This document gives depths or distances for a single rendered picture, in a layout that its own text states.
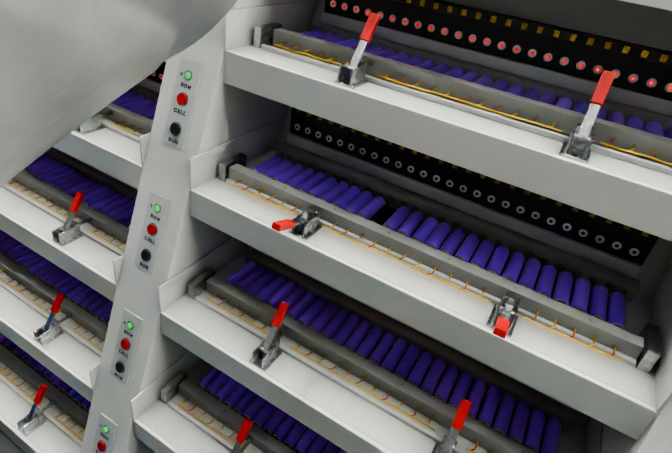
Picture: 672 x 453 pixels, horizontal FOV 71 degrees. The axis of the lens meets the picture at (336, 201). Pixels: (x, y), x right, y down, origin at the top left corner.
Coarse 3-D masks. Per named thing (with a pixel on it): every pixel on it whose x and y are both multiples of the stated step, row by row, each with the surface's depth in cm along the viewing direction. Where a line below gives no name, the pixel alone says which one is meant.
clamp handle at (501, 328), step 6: (510, 306) 51; (504, 312) 51; (510, 312) 52; (498, 318) 48; (504, 318) 49; (498, 324) 47; (504, 324) 47; (498, 330) 46; (504, 330) 46; (504, 336) 46
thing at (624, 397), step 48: (240, 144) 74; (192, 192) 68; (240, 192) 69; (432, 192) 70; (240, 240) 66; (288, 240) 62; (336, 240) 62; (336, 288) 61; (384, 288) 57; (432, 288) 57; (432, 336) 56; (480, 336) 53; (528, 336) 52; (528, 384) 52; (576, 384) 49; (624, 384) 48; (624, 432) 48
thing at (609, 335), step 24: (240, 168) 70; (264, 192) 68; (288, 192) 66; (336, 216) 63; (360, 216) 64; (384, 240) 61; (408, 240) 60; (408, 264) 59; (432, 264) 59; (456, 264) 57; (480, 288) 57; (504, 288) 55; (528, 288) 55; (552, 312) 53; (576, 312) 53; (600, 336) 52; (624, 336) 51
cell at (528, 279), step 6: (528, 264) 61; (534, 264) 60; (540, 264) 61; (528, 270) 59; (534, 270) 59; (522, 276) 59; (528, 276) 58; (534, 276) 59; (522, 282) 57; (528, 282) 57; (534, 282) 58
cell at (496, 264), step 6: (498, 246) 63; (504, 246) 63; (498, 252) 62; (504, 252) 62; (492, 258) 61; (498, 258) 60; (504, 258) 61; (492, 264) 59; (498, 264) 59; (504, 264) 61; (492, 270) 58; (498, 270) 59
